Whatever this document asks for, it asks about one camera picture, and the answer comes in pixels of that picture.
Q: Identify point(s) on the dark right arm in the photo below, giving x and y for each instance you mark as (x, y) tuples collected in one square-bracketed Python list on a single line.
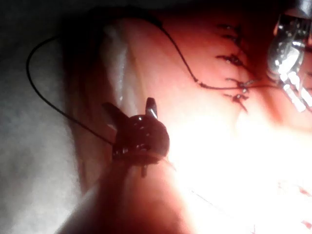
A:
[(131, 200)]

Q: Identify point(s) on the right arm needle driver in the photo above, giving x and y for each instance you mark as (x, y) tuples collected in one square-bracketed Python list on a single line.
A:
[(141, 139)]

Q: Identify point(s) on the grey cloth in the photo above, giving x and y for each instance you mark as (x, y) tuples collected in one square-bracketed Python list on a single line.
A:
[(26, 151)]

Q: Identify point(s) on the black stitching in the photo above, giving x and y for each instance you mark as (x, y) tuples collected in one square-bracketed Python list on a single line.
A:
[(237, 59)]

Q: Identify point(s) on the black thread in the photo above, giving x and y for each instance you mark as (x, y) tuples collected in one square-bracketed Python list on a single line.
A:
[(181, 54)]

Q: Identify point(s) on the left arm needle driver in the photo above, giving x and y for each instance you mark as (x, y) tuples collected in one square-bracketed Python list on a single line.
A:
[(285, 46)]

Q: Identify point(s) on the right arm needle driver jaw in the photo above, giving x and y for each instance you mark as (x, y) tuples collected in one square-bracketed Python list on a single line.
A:
[(114, 113), (151, 108)]

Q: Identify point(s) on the left arm needle driver jaw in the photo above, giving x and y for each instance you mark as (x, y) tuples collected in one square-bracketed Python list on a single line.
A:
[(296, 97), (303, 84)]

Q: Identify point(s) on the tissue pad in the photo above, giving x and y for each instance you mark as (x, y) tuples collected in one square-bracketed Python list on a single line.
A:
[(195, 61)]

